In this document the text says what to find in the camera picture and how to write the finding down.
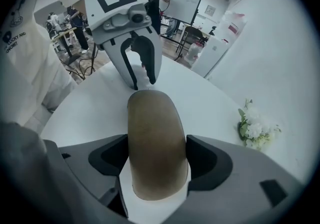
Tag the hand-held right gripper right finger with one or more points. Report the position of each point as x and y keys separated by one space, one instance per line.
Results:
x=240 y=168

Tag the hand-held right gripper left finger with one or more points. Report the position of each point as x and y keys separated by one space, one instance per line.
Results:
x=82 y=163

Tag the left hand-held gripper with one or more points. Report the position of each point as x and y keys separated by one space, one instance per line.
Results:
x=100 y=16

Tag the brown glasses case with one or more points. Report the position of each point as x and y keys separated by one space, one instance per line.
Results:
x=155 y=138

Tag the white flower bouquet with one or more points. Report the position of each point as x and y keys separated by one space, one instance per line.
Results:
x=255 y=128

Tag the clear plastic bag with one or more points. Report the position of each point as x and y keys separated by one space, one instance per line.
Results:
x=192 y=53

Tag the black folding chair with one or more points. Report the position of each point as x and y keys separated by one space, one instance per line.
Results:
x=192 y=34

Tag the wooden work table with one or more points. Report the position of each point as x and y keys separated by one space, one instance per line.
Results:
x=63 y=34

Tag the white flat box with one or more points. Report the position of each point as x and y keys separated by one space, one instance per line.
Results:
x=212 y=54

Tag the person's white printed shirt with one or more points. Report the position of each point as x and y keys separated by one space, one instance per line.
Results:
x=27 y=68

